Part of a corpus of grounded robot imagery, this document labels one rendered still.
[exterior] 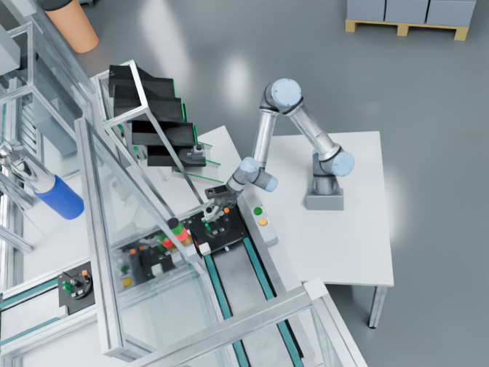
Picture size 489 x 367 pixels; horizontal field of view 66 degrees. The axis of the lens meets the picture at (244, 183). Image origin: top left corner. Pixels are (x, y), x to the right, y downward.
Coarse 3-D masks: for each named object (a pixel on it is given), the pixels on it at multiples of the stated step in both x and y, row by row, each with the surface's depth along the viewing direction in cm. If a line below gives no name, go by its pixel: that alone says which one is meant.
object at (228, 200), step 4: (228, 188) 169; (232, 192) 173; (236, 192) 171; (240, 192) 174; (224, 196) 172; (228, 196) 174; (232, 196) 175; (236, 196) 176; (216, 200) 175; (220, 200) 173; (224, 200) 172; (228, 200) 173; (232, 200) 174; (236, 200) 176; (224, 204) 174; (228, 204) 177; (232, 204) 178
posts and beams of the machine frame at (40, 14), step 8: (32, 0) 234; (40, 8) 242; (40, 16) 243; (48, 24) 248; (48, 32) 251; (56, 32) 254; (56, 40) 257; (64, 48) 262; (72, 56) 268; (72, 64) 273; (80, 72) 280; (88, 80) 286; (88, 88) 291
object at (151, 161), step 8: (200, 144) 192; (152, 152) 184; (160, 152) 185; (168, 152) 186; (176, 152) 188; (184, 152) 189; (152, 160) 176; (160, 160) 177; (168, 160) 178; (184, 160) 185; (192, 160) 186; (200, 160) 188
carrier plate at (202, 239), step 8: (232, 208) 195; (192, 216) 198; (200, 216) 197; (232, 216) 193; (192, 224) 195; (200, 224) 194; (232, 224) 190; (240, 224) 189; (200, 232) 191; (232, 232) 187; (240, 232) 186; (200, 240) 189; (208, 240) 188; (216, 240) 187; (224, 240) 186; (232, 240) 185; (216, 248) 184
